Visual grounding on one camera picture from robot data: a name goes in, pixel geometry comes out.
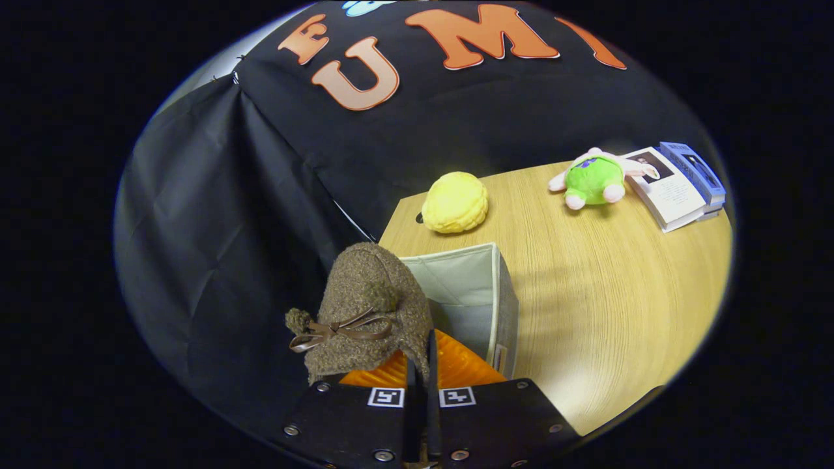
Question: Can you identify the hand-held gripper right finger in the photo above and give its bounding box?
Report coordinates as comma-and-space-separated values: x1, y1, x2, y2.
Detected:
426, 329, 582, 469

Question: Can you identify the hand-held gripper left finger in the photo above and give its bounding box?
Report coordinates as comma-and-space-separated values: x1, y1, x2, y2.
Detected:
280, 350, 424, 469

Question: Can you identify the grey fabric storage box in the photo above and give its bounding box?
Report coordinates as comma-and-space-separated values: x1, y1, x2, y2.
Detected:
397, 242, 520, 380

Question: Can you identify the brown fuzzy shoe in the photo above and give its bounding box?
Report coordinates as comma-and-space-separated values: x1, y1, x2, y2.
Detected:
285, 242, 434, 386

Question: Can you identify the yellow bumpy plush ball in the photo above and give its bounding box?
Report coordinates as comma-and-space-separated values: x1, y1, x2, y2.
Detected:
421, 171, 489, 235

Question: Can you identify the black backdrop cloth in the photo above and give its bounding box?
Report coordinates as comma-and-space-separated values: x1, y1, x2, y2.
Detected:
114, 0, 717, 450

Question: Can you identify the green and white plush toy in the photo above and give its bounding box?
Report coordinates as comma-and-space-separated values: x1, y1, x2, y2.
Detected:
547, 147, 660, 210

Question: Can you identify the white book with portrait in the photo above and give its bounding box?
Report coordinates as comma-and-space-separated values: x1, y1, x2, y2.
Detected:
622, 147, 708, 233

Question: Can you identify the blue book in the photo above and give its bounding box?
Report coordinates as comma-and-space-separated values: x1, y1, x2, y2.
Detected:
658, 141, 727, 219

